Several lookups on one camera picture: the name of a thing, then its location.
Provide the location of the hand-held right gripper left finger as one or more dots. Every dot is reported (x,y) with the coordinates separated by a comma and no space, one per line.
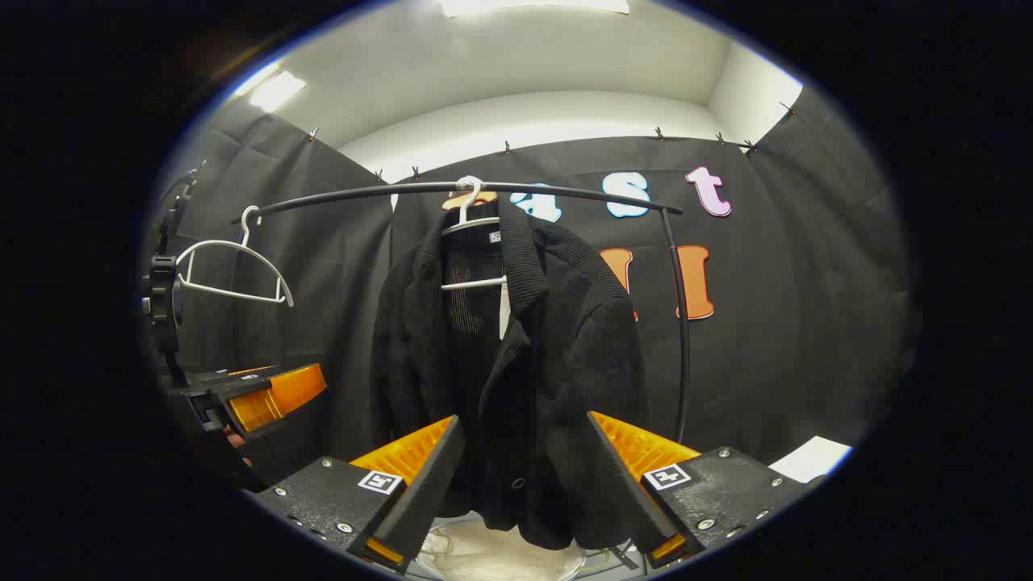
(428,492)

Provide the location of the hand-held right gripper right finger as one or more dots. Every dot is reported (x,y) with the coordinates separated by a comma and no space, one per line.
(621,484)

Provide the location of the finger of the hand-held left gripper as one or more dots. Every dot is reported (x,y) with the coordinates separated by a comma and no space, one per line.
(282,395)
(230,379)

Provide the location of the white laundry hamper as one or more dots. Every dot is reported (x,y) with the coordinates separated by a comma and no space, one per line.
(500,558)

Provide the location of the black knit jacket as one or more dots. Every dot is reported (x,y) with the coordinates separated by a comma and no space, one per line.
(565,363)

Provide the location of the white clothes hanger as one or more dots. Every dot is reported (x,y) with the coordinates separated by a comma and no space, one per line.
(244,232)
(476,283)

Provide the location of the black clothes rack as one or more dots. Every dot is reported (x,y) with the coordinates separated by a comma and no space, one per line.
(684,339)

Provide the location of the white paper sheet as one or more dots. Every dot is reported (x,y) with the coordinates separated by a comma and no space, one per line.
(811,460)

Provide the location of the black backdrop cloth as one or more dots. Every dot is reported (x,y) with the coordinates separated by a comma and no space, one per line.
(791,323)

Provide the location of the rectangular ceiling light panel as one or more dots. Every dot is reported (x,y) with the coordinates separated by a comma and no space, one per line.
(276,90)
(533,6)

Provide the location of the row of backdrop clips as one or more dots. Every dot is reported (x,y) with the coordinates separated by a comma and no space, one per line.
(659,133)

